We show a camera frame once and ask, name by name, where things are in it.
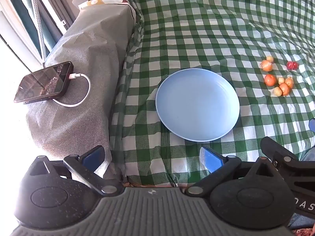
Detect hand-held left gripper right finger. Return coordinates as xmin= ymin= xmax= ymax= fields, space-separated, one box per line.
xmin=184 ymin=146 xmax=277 ymax=197

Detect light blue plate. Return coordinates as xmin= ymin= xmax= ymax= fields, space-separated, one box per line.
xmin=155 ymin=68 xmax=240 ymax=142

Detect orange tomato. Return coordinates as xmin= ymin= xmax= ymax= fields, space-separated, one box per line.
xmin=264 ymin=74 xmax=277 ymax=87

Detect white device with yellow label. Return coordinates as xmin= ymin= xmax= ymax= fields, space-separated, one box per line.
xmin=78 ymin=0 xmax=105 ymax=10

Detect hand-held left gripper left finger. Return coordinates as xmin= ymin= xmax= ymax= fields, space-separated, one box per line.
xmin=30 ymin=146 xmax=123 ymax=197

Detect green white checkered cloth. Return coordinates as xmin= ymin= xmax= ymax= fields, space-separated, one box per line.
xmin=109 ymin=0 xmax=315 ymax=186

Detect white charging cable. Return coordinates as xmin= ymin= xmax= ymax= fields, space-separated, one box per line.
xmin=53 ymin=72 xmax=91 ymax=108

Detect white perforated pole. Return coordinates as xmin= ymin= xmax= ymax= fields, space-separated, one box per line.
xmin=29 ymin=0 xmax=48 ymax=61

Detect grey covered box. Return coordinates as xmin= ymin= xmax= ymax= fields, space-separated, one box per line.
xmin=26 ymin=4 xmax=142 ymax=177

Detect black smartphone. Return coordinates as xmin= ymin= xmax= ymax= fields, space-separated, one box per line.
xmin=14 ymin=61 xmax=74 ymax=104

